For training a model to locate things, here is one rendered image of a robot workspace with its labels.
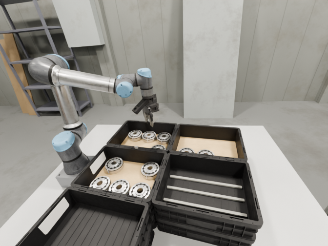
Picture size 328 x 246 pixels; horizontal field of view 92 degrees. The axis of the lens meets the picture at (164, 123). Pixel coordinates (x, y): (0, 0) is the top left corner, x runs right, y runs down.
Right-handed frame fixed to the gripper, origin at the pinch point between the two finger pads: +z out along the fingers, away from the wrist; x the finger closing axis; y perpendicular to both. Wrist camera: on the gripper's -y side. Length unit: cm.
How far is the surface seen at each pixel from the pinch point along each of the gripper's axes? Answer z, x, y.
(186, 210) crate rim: 4, -56, -19
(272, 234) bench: 27, -78, 11
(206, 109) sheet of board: 80, 87, 167
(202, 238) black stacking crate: 23, -61, -15
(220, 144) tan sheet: 14.0, -34.8, 31.3
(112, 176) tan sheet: 14.0, -12.2, -34.2
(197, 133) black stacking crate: 10.3, -19.8, 26.2
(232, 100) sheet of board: 65, 59, 200
